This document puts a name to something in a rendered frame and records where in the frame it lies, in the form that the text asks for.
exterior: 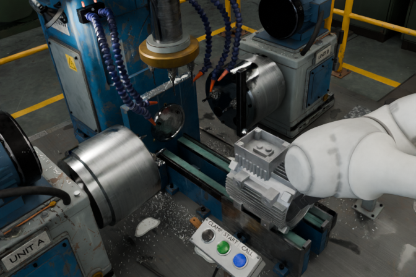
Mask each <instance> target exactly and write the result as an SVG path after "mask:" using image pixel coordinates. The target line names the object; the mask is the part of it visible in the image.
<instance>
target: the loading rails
mask: <svg viewBox="0 0 416 277"><path fill-rule="evenodd" d="M177 143H178V153H179V157H178V156H176V155H175V154H173V153H172V152H170V151H169V150H166V151H164V152H163V153H160V154H159V155H158V156H157V158H159V159H161V160H163V162H165V164H166V169H167V176H168V183H169V184H168V185H167V186H165V190H166V191H167V192H168V193H169V194H171V195H174V194H175V193H177V192H178V191H180V192H182V193H183V194H185V196H187V197H189V198H190V199H191V200H192V201H194V202H196V203H197V204H198V205H199V206H200V207H199V208H198V209H196V214H197V215H199V216H200V217H201V218H203V219H205V218H207V217H208V216H209V215H210V214H212V215H213V216H215V217H216V218H217V219H219V220H220V221H221V222H222V225H223V226H224V227H226V228H227V229H228V230H230V231H231V232H232V233H234V235H233V236H234V237H235V238H237V239H238V240H239V241H240V242H242V243H243V244H244V243H245V242H246V243H247V244H249V245H250V246H251V247H253V248H254V249H256V250H257V251H258V252H259V253H261V254H263V256H265V257H266V258H268V259H269V260H270V261H272V262H273V263H275V265H274V266H273V269H272V271H273V272H274V273H276V274H277V275H279V276H280V277H286V276H287V275H288V274H289V275H291V276H292V277H300V276H301V275H302V274H303V273H304V272H305V271H306V269H307V266H308V259H309V255H310V250H311V251H313V252H314V253H316V254H317V255H319V254H320V253H321V252H322V251H323V250H324V248H325V247H326V246H327V242H328V239H329V233H330V230H331V224H332V218H333V216H332V215H330V214H329V213H326V212H325V211H323V210H322V209H320V208H318V207H316V206H315V205H313V207H312V208H309V210H308V211H307V213H306V216H305V217H304V218H303V220H301V222H299V224H297V226H295V228H293V229H292V230H289V231H288V233H287V234H284V233H282V232H280V231H279V230H277V231H276V230H275V229H273V228H271V229H270V230H267V229H266V228H265V227H263V226H261V219H260V218H259V217H258V216H256V215H255V214H253V213H252V212H248V211H246V210H245V209H244V210H242V211H240V210H238V209H237V208H235V207H234V206H233V199H231V198H230V197H229V195H228V194H227V191H226V184H225V183H226V182H225V181H226V178H227V174H229V173H230V171H231V169H230V168H229V165H230V163H231V160H230V159H228V158H227V157H225V156H223V155H222V154H220V153H219V152H217V151H215V150H213V149H211V148H210V147H208V146H207V145H205V144H203V143H202V142H200V141H198V140H196V139H195V138H193V137H191V136H190V135H188V134H186V133H183V136H182V137H180V138H179V139H178V140H177Z"/></svg>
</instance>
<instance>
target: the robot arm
mask: <svg viewBox="0 0 416 277"><path fill-rule="evenodd" d="M284 165H285V172H286V174H287V177H288V179H289V181H290V183H291V184H292V185H293V186H294V188H296V189H297V190H298V191H299V192H300V193H301V194H300V195H298V196H297V197H295V199H293V202H294V203H295V204H296V205H297V206H298V208H299V209H303V208H304V207H306V206H307V205H312V204H313V203H315V202H317V201H319V200H321V199H325V198H326V197H331V196H334V197H336V198H358V199H364V200H374V199H376V198H378V197H380V196H382V195H383V194H393V195H399V196H403V197H408V198H414V199H416V93H414V94H411V95H407V96H404V97H402V98H399V99H397V100H396V101H394V102H392V103H391V104H389V105H387V104H386V105H384V106H382V107H380V108H379V109H377V110H375V111H373V112H371V113H369V114H366V115H364V116H362V117H358V118H354V119H343V120H339V121H334V122H330V123H327V124H323V125H321V126H318V127H315V128H313V129H310V130H308V131H307V132H305V133H304V134H301V135H300V136H299V137H298V138H296V139H295V140H294V141H293V142H292V143H291V145H290V146H289V147H288V150H287V154H286V156H285V164H284Z"/></svg>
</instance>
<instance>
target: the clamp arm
mask: <svg viewBox="0 0 416 277"><path fill-rule="evenodd" d="M235 77H236V135H237V136H239V137H240V138H241V137H242V136H244V132H243V131H245V129H246V69H245V68H244V67H241V68H239V69H238V70H236V74H235ZM246 130H247V129H246Z"/></svg>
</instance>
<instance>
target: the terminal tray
mask: <svg viewBox="0 0 416 277"><path fill-rule="evenodd" d="M257 129H259V131H256V130H257ZM239 142H241V143H242V144H239ZM285 143H286V144H287V145H284V144H285ZM290 145H291V143H288V142H286V141H284V140H282V139H281V138H278V137H276V136H275V135H272V134H270V133H268V132H266V131H265V130H262V129H260V128H258V127H257V128H255V129H254V130H252V131H251V132H250V133H248V134H247V135H245V136H244V137H243V138H241V139H240V140H239V141H237V142H236V143H234V147H235V161H236V162H238V163H239V164H240V166H242V167H243V169H245V168H246V170H247V171H248V170H249V172H250V173H251V172H253V175H255V174H256V176H257V177H259V176H260V179H262V178H263V179H264V181H269V179H270V178H271V172H274V169H275V168H276V167H278V165H280V163H281V164H282V162H284V160H285V156H286V154H287V150H288V147H289V146H290ZM267 158H270V159H269V160H267Z"/></svg>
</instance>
